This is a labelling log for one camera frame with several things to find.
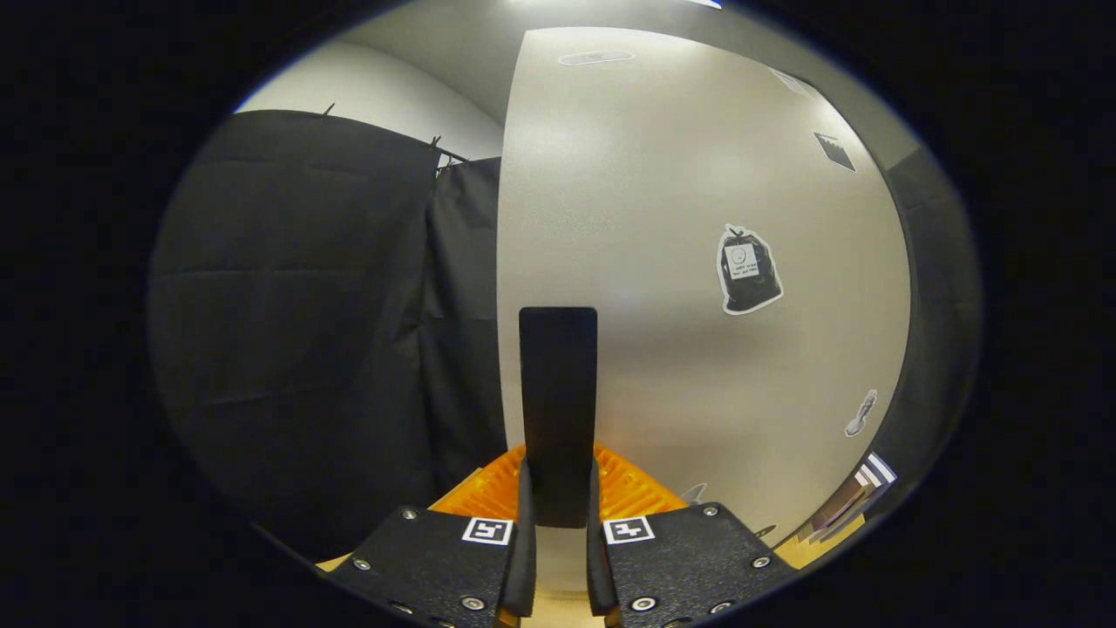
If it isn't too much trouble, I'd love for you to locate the blue grey book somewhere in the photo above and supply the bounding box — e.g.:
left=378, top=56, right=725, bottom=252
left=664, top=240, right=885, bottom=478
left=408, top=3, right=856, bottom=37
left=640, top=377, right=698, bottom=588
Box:
left=853, top=452, right=897, bottom=502

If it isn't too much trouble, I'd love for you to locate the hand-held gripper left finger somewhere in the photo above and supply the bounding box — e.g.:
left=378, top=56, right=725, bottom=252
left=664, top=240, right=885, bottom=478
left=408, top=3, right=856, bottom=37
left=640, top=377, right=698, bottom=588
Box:
left=327, top=445, right=538, bottom=628

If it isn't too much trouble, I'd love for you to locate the beige cabinet door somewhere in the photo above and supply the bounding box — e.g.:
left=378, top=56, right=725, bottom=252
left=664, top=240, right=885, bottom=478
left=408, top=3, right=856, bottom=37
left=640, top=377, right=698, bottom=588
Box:
left=495, top=26, right=912, bottom=594

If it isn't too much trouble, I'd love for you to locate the purple book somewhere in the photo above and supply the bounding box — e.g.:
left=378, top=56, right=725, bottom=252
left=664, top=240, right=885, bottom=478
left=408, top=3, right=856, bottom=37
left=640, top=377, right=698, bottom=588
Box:
left=795, top=475, right=877, bottom=546

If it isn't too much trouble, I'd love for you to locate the black backdrop cloth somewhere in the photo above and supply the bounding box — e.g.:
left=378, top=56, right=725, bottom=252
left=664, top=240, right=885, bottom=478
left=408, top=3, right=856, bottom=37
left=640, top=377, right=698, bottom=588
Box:
left=148, top=109, right=982, bottom=563

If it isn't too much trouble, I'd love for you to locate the black door handle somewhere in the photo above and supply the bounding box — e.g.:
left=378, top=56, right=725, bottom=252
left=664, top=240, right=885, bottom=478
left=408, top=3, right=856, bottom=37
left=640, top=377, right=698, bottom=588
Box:
left=519, top=306, right=599, bottom=529

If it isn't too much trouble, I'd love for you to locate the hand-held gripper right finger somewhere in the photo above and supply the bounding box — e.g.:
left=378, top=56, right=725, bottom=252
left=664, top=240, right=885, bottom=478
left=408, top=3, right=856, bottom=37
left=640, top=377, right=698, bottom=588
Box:
left=586, top=445, right=799, bottom=628

